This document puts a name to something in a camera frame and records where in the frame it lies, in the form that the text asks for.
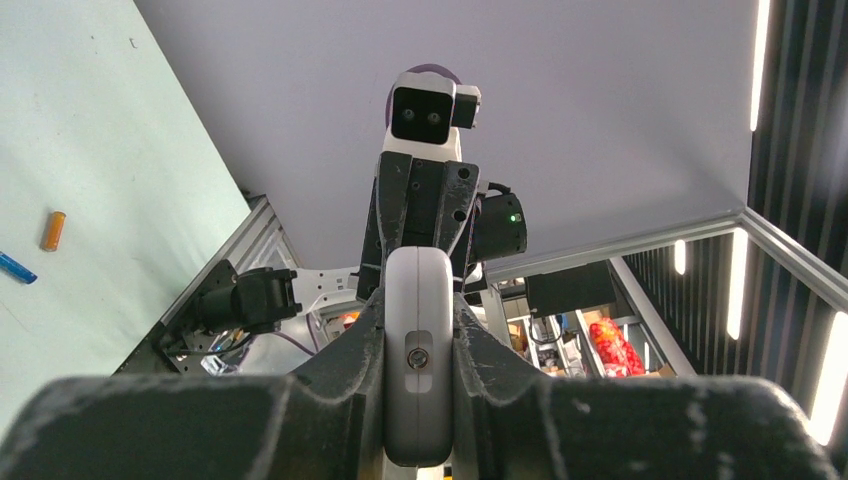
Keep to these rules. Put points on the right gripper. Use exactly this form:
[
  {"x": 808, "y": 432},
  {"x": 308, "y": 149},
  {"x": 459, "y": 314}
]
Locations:
[{"x": 422, "y": 203}]

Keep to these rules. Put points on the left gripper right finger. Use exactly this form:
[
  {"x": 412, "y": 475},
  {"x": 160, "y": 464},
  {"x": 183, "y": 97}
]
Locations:
[{"x": 513, "y": 421}]

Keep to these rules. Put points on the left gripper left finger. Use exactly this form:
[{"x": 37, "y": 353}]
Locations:
[{"x": 321, "y": 421}]

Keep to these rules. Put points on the white remote control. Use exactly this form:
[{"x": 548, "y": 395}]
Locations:
[{"x": 418, "y": 382}]

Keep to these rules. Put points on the orange battery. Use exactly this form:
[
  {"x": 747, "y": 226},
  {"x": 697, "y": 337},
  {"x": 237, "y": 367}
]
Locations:
[{"x": 53, "y": 231}]

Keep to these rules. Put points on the blue battery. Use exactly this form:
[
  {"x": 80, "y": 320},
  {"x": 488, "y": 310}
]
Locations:
[{"x": 16, "y": 270}]

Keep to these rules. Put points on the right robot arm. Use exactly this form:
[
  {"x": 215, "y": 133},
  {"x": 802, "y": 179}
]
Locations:
[{"x": 257, "y": 301}]

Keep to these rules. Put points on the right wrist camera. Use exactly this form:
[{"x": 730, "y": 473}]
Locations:
[{"x": 426, "y": 109}]

